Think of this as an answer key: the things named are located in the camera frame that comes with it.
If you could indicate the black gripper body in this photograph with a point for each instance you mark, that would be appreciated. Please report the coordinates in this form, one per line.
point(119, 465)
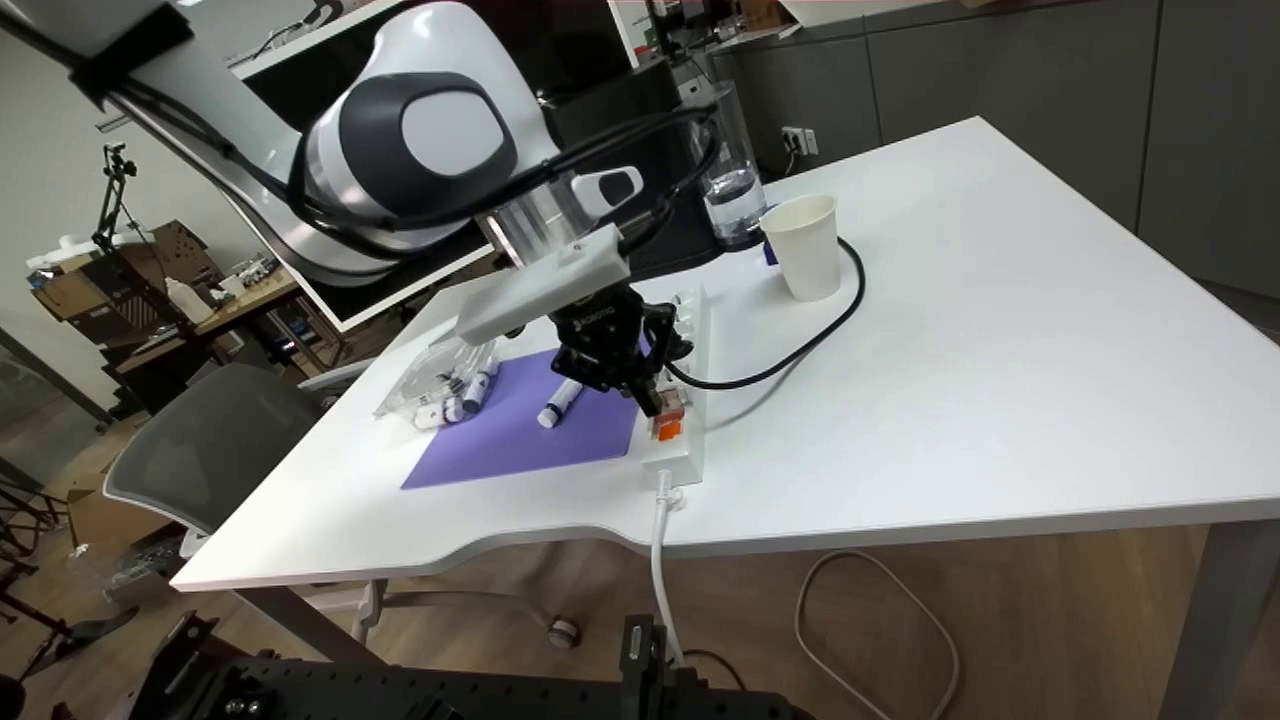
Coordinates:
point(623, 337)

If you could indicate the white power strip orange switch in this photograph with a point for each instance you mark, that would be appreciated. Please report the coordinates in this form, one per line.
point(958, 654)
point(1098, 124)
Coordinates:
point(669, 460)

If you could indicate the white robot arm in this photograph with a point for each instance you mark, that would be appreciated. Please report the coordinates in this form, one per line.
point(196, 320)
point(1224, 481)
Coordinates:
point(426, 134)

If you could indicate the white marker with black band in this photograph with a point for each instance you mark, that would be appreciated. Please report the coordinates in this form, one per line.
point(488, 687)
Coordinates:
point(552, 408)

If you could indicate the purple mat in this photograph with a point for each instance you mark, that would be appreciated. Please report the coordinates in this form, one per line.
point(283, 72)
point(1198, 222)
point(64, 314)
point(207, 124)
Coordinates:
point(507, 443)

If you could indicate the clear glass jar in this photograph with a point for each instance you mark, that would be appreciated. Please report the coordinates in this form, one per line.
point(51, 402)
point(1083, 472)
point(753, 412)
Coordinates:
point(733, 200)

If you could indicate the white paper cup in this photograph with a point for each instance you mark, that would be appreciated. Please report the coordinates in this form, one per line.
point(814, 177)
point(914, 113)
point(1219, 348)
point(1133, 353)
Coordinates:
point(806, 246)

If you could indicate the white chair base with caster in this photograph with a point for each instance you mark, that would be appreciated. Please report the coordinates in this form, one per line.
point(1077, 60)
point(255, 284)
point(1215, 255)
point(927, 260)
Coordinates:
point(561, 628)

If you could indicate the grey office chair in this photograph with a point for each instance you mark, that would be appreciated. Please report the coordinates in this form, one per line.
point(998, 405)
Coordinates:
point(215, 443)

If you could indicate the cluttered wooden desk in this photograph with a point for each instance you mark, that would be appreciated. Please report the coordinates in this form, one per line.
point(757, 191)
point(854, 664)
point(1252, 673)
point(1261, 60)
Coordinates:
point(172, 266)

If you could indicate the black tripod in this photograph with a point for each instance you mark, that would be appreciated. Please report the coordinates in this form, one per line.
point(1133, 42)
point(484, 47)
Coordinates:
point(119, 165)

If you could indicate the grey table leg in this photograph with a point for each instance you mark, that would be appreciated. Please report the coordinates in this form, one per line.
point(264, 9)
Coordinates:
point(1221, 624)

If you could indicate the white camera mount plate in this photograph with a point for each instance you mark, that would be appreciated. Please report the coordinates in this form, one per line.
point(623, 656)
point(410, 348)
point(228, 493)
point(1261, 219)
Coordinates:
point(541, 284)

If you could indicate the whiteboard with black frame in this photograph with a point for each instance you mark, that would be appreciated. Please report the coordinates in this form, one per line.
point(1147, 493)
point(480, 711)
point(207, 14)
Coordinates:
point(360, 294)

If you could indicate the white wall socket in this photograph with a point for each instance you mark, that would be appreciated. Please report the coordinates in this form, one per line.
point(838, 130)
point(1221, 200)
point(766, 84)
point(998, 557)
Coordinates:
point(801, 140)

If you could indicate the black metal frame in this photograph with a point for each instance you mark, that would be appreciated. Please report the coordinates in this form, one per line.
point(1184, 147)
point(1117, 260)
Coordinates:
point(400, 694)

